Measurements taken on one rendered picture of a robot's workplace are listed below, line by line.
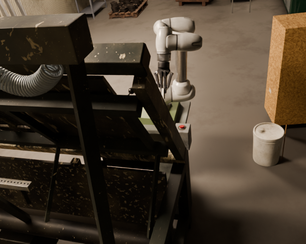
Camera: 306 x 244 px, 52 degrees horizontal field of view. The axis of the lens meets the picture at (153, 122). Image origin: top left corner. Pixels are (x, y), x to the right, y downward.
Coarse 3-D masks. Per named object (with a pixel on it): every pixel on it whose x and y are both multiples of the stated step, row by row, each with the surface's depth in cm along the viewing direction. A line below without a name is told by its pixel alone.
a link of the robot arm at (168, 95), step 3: (159, 81) 282; (168, 87) 280; (168, 90) 279; (165, 93) 278; (168, 93) 279; (165, 96) 279; (168, 96) 279; (165, 99) 281; (168, 99) 281; (165, 102) 283; (168, 102) 284
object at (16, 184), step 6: (0, 180) 210; (6, 180) 209; (12, 180) 209; (18, 180) 208; (0, 186) 209; (6, 186) 208; (12, 186) 206; (18, 186) 204; (24, 186) 202; (30, 186) 204
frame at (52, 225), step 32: (0, 160) 263; (32, 160) 254; (0, 192) 292; (32, 192) 279; (64, 192) 267; (128, 192) 245; (160, 192) 236; (0, 224) 222; (32, 224) 215; (64, 224) 211; (160, 224) 194
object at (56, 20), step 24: (0, 24) 81; (24, 24) 78; (48, 24) 76; (72, 24) 75; (0, 48) 82; (24, 48) 80; (48, 48) 78; (72, 48) 76; (72, 72) 83; (72, 96) 88; (96, 144) 94; (96, 168) 96; (24, 192) 210; (96, 192) 99; (24, 216) 212; (48, 216) 215; (96, 216) 105
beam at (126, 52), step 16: (96, 48) 133; (112, 48) 131; (128, 48) 129; (144, 48) 127; (0, 64) 144; (16, 64) 142; (96, 64) 131; (112, 64) 129; (128, 64) 127; (144, 64) 128
